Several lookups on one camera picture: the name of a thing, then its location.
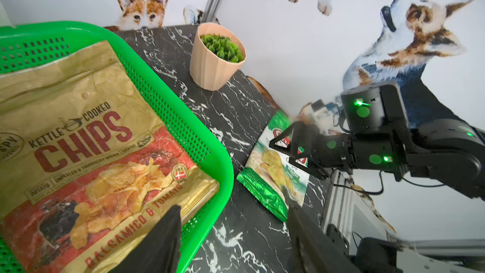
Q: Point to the aluminium front rail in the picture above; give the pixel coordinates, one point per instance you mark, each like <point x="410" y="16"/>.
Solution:
<point x="368" y="243"/>

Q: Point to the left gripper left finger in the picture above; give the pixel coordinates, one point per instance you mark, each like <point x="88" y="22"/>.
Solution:
<point x="159" y="251"/>

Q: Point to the yellow chips bag red label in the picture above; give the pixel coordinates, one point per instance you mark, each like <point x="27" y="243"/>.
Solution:
<point x="88" y="168"/>

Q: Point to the beige pot with green plant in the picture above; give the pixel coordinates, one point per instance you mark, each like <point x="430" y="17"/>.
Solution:
<point x="207" y="69"/>

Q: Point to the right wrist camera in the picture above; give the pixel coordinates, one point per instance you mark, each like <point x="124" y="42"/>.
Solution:
<point x="323" y="116"/>

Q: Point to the green plastic basket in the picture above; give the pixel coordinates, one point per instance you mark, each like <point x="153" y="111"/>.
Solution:
<point x="32" y="46"/>

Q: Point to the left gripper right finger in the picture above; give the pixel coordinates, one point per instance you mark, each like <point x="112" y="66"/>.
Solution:
<point x="313" y="250"/>

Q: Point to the green white Cimba cassava bag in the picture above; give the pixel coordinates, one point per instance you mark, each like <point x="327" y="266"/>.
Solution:
<point x="267" y="171"/>

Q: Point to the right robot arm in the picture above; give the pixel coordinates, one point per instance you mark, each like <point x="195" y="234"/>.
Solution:
<point x="380" y="138"/>

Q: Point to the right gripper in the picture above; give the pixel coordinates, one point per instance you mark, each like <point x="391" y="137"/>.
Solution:
<point x="310" y="151"/>

